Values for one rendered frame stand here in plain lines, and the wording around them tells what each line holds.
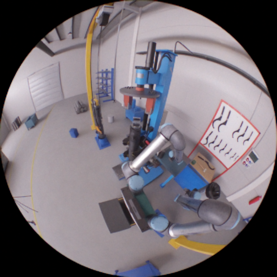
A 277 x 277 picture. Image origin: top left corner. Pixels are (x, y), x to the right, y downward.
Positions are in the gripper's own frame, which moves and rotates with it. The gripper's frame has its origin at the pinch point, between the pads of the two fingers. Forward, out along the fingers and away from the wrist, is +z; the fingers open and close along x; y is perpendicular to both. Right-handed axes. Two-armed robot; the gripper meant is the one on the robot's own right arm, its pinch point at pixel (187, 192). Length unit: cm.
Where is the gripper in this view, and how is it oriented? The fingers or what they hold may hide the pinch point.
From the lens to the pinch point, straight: 132.1
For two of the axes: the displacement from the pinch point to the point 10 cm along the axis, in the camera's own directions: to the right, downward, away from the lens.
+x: 5.5, 6.8, -4.8
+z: 1.8, 4.6, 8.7
